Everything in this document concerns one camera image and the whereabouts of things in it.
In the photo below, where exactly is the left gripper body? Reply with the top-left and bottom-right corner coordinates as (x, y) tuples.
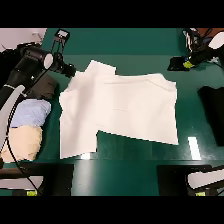
(52, 52), (77, 79)

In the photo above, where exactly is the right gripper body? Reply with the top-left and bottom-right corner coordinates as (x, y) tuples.
(167, 55), (195, 72)

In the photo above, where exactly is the white T-shirt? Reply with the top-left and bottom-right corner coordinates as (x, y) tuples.
(58, 59), (179, 160)

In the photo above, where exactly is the pale folded garment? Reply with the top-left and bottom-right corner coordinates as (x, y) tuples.
(184, 29), (196, 52)

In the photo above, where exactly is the orange-brown folded garment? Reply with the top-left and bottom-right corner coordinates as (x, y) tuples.
(195, 28), (218, 36)

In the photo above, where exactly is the light blue garment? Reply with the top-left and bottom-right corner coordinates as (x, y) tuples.
(9, 98), (53, 129)

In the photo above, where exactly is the black garment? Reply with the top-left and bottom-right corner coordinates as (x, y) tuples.
(197, 85), (224, 148)

